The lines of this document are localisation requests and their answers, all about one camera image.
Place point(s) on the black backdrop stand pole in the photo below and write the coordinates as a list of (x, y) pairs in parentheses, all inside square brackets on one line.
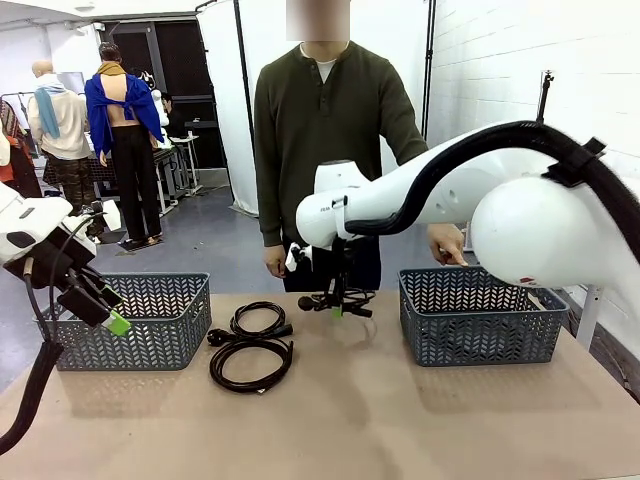
[(428, 60), (242, 60)]

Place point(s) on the person's right forearm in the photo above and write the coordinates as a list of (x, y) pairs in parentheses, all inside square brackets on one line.
[(272, 220)]

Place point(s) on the white side table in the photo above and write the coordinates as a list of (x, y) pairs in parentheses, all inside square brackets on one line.
[(592, 310)]

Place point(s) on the white backdrop screen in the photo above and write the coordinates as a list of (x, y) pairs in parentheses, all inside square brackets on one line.
[(225, 100)]

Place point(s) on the grey plastic lattice basket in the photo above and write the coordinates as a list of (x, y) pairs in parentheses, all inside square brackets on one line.
[(480, 340), (150, 335)]

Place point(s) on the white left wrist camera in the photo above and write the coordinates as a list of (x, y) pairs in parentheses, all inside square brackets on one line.
[(111, 216)]

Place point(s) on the mannequin with blue shirt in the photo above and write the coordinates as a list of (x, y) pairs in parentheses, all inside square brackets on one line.
[(125, 150)]

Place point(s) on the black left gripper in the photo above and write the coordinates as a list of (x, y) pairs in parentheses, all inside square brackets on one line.
[(50, 262)]

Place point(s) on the black partition panel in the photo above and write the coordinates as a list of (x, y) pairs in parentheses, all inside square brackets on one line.
[(185, 60)]

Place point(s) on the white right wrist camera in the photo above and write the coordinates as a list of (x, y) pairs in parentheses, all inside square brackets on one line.
[(292, 257)]

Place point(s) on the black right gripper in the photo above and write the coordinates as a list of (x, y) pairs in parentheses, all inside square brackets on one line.
[(344, 257)]

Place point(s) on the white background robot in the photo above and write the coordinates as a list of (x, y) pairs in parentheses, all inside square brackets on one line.
[(157, 105)]

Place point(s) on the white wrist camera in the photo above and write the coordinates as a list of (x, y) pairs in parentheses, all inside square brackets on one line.
[(292, 257), (111, 216)]

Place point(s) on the person in green sweater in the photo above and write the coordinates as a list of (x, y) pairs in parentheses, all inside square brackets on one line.
[(320, 150)]

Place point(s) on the background work desk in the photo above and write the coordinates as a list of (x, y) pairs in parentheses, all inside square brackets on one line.
[(172, 160)]

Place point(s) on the person's left hand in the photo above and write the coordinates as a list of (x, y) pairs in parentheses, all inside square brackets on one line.
[(445, 242)]

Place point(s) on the seated person in background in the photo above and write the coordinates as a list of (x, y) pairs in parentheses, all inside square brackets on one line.
[(175, 120)]

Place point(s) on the black camera tripod stand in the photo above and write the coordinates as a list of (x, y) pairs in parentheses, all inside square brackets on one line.
[(545, 95)]

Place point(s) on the person's right hand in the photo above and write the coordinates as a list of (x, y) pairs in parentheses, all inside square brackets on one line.
[(276, 261)]

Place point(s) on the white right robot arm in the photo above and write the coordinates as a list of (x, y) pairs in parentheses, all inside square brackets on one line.
[(450, 190)]

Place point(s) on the mannequin with beige sweater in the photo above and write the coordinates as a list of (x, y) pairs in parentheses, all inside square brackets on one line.
[(60, 130)]

